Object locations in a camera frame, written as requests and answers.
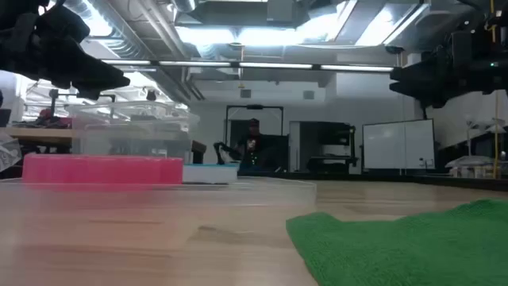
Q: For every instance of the black camera stand rig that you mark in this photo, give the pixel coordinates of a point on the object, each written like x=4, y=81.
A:
x=53, y=103

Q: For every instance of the plastic-covered supplies pile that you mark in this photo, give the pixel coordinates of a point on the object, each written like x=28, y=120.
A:
x=476, y=165

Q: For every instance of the long ceiling light strip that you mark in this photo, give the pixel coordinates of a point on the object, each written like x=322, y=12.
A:
x=278, y=65

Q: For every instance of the red round pill organizer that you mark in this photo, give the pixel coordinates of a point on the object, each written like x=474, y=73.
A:
x=99, y=170

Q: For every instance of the small clear plastic bag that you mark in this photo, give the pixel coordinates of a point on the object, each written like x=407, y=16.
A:
x=8, y=153

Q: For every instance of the black shelving unit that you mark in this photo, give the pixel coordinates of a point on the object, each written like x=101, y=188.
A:
x=329, y=139

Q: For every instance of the person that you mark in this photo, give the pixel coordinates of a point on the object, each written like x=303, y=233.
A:
x=254, y=147

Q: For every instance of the whiteboard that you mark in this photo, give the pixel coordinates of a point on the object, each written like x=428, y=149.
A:
x=397, y=145

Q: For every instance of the green bandage roll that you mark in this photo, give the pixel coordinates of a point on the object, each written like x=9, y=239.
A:
x=416, y=246

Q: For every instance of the clear plastic container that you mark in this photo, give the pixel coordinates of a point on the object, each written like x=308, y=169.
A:
x=135, y=131

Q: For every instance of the black metal rack frame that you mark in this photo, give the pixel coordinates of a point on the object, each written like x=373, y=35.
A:
x=227, y=127

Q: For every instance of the grey square wall vent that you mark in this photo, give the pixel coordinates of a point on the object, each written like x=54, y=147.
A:
x=245, y=93
x=309, y=95

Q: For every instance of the blue white weekly pill organizer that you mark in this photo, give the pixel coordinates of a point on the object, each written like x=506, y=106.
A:
x=210, y=174

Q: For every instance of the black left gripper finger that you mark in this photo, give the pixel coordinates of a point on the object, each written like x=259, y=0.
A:
x=95, y=77
x=89, y=93

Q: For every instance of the black background robot arm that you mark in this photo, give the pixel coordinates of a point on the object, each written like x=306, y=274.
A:
x=222, y=153

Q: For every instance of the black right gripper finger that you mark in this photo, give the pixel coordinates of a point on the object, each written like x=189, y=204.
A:
x=409, y=74
x=409, y=89

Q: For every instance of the black aluminium table frame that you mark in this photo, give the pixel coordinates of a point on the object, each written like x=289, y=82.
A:
x=397, y=178

